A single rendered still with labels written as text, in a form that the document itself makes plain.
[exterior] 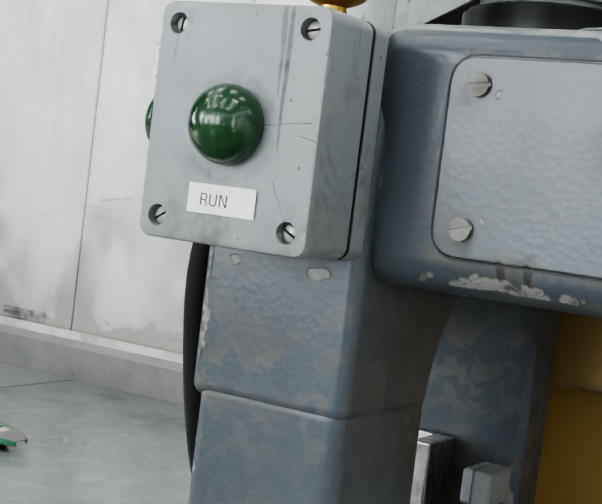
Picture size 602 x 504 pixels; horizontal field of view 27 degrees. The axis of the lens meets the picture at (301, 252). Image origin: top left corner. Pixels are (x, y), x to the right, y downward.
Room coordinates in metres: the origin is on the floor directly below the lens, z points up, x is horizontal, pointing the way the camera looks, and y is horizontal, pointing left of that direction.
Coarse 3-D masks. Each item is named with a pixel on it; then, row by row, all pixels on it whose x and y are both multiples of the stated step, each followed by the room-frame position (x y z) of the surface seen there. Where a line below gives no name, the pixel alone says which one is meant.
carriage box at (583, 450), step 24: (552, 384) 0.75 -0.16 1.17; (552, 408) 0.74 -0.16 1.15; (576, 408) 0.74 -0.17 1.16; (600, 408) 0.73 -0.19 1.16; (552, 432) 0.74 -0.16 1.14; (576, 432) 0.74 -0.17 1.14; (600, 432) 0.73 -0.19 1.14; (552, 456) 0.74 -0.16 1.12; (576, 456) 0.74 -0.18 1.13; (600, 456) 0.73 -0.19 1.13; (552, 480) 0.74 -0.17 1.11; (576, 480) 0.73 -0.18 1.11; (600, 480) 0.73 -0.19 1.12
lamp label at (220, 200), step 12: (192, 192) 0.47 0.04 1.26; (204, 192) 0.47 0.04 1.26; (216, 192) 0.46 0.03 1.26; (228, 192) 0.46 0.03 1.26; (240, 192) 0.46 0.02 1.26; (252, 192) 0.46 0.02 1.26; (192, 204) 0.47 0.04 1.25; (204, 204) 0.47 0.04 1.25; (216, 204) 0.46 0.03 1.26; (228, 204) 0.46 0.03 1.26; (240, 204) 0.46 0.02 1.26; (252, 204) 0.46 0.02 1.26; (228, 216) 0.46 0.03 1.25; (240, 216) 0.46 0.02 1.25; (252, 216) 0.45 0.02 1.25
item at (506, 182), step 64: (448, 64) 0.48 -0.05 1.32; (512, 64) 0.46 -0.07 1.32; (576, 64) 0.45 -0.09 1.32; (384, 128) 0.49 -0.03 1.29; (448, 128) 0.47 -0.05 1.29; (512, 128) 0.46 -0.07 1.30; (576, 128) 0.45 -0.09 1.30; (384, 192) 0.49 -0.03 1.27; (448, 192) 0.47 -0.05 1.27; (512, 192) 0.46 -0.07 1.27; (576, 192) 0.45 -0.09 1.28; (256, 256) 0.51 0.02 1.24; (384, 256) 0.49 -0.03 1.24; (448, 256) 0.47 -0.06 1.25; (512, 256) 0.46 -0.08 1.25; (576, 256) 0.45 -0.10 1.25; (256, 320) 0.51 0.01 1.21; (320, 320) 0.49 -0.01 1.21; (384, 320) 0.50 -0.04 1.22; (448, 320) 0.56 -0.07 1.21; (512, 320) 0.66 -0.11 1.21; (256, 384) 0.50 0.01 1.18; (320, 384) 0.49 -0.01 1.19; (384, 384) 0.51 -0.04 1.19; (448, 384) 0.69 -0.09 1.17; (512, 384) 0.67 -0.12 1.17; (256, 448) 0.50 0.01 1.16; (320, 448) 0.49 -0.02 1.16; (384, 448) 0.52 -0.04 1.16; (512, 448) 0.67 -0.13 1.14
